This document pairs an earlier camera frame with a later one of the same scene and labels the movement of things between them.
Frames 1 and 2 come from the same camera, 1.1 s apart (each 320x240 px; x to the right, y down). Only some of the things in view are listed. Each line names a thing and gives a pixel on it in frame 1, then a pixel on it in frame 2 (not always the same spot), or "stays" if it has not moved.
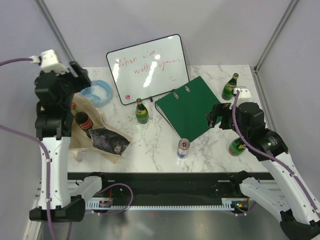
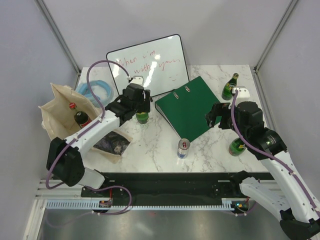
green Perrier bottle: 237,147 stays
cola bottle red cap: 82,119 stays
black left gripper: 83,80 -> 145,105
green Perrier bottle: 141,112 stays
